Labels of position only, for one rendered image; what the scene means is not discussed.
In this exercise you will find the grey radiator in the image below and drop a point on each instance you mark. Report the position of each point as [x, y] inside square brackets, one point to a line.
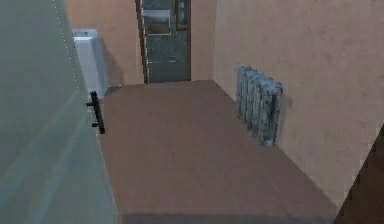
[259, 104]

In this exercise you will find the framed landscape picture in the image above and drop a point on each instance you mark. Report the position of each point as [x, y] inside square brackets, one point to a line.
[156, 21]

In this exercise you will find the brown framed window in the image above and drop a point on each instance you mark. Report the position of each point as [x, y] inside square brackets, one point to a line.
[182, 14]

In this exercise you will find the grey glass door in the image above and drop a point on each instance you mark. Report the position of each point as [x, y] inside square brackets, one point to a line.
[40, 133]

